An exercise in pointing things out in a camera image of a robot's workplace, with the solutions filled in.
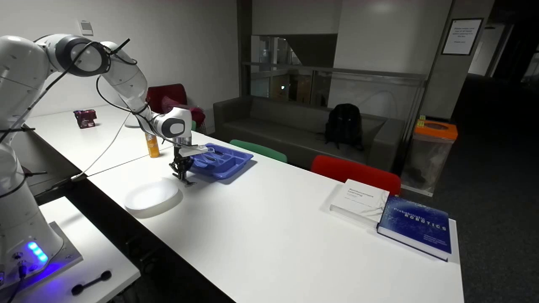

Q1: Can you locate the green chair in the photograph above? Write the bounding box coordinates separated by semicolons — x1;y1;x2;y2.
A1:
228;138;290;165

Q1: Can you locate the white wall sensor box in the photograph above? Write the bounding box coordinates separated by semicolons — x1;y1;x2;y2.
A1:
78;19;95;39

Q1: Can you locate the robot cable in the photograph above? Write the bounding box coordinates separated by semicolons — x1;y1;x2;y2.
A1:
68;111;154;186

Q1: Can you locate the dark red armchair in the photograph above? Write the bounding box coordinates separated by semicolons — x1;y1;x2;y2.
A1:
146;83;208;132

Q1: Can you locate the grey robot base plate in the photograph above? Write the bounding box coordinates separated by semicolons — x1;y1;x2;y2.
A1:
0;221;85;293

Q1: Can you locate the framed wall poster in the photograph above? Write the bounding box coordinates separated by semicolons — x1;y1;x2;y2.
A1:
440;17;486;58

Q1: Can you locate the black backpack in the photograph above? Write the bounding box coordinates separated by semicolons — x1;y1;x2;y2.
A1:
324;101;366;152

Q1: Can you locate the dark grey sofa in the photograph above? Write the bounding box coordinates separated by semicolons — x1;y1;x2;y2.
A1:
213;96;407;174

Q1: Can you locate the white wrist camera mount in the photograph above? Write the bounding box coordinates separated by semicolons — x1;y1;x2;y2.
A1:
178;143;211;159

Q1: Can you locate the blue plastic cutlery tray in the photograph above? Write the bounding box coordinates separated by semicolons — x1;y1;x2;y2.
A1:
188;142;258;186

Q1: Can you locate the glass balustrade railing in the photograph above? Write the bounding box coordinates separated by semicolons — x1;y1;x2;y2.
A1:
242;61;429;115

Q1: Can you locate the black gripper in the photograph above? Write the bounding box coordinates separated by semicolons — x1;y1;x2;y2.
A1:
169;143;196;186

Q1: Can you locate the white square plate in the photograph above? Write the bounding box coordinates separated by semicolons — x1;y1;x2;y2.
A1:
124;177;186;219

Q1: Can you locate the blue hardcover book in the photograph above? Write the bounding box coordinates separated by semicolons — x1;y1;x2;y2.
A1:
376;194;456;263

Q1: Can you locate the red snack bag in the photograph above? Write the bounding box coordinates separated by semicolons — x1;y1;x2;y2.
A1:
73;108;100;130

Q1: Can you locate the red chair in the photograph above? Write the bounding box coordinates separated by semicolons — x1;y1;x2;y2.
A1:
309;154;405;197

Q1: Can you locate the black dumbbell shaped tool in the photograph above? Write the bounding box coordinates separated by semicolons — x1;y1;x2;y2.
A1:
71;270;114;297

